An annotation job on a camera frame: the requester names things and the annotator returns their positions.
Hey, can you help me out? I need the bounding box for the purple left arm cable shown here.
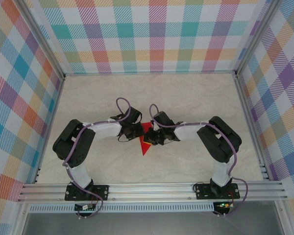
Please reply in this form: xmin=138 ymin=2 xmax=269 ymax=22
xmin=62 ymin=97 xmax=131 ymax=220

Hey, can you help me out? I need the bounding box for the aluminium side frame bar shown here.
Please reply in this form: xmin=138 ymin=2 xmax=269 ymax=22
xmin=33 ymin=75 xmax=66 ymax=184
xmin=234 ymin=73 xmax=270 ymax=182

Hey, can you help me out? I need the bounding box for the red square paper sheet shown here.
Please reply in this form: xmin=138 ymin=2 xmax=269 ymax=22
xmin=138 ymin=121 xmax=154 ymax=157

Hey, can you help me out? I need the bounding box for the aluminium frame post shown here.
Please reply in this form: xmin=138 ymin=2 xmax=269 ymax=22
xmin=235 ymin=0 xmax=282 ymax=79
xmin=19 ymin=0 xmax=66 ymax=81

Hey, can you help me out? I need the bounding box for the black circuit board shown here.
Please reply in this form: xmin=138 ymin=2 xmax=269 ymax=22
xmin=74 ymin=204 xmax=96 ymax=212

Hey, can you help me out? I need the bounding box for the thin black wire loop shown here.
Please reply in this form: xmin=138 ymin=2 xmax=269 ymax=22
xmin=193 ymin=180 xmax=213 ymax=192

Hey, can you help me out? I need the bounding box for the aluminium frame leg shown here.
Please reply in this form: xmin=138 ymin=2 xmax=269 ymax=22
xmin=12 ymin=202 xmax=31 ymax=235
xmin=274 ymin=199 xmax=292 ymax=235

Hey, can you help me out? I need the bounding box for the long aluminium frame bar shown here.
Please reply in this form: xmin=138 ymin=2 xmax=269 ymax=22
xmin=63 ymin=70 xmax=237 ymax=76

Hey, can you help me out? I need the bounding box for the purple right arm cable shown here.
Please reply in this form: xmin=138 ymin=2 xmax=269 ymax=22
xmin=149 ymin=104 xmax=248 ymax=218

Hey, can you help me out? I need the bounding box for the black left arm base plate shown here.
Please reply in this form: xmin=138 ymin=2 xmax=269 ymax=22
xmin=65 ymin=185 xmax=110 ymax=201

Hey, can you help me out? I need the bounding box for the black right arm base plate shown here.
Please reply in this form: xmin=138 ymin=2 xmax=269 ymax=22
xmin=195 ymin=183 xmax=241 ymax=200

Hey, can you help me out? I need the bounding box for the slotted grey cable duct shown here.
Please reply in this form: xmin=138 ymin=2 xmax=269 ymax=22
xmin=28 ymin=202 xmax=215 ymax=213

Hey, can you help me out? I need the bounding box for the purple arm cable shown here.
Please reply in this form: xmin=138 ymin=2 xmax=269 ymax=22
xmin=62 ymin=97 xmax=131 ymax=220
xmin=149 ymin=104 xmax=248 ymax=218

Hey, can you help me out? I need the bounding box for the wide aluminium mounting rail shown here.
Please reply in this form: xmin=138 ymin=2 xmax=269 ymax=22
xmin=17 ymin=182 xmax=289 ymax=203

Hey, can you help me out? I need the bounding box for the grey metal panel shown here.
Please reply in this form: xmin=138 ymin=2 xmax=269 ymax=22
xmin=22 ymin=211 xmax=285 ymax=235

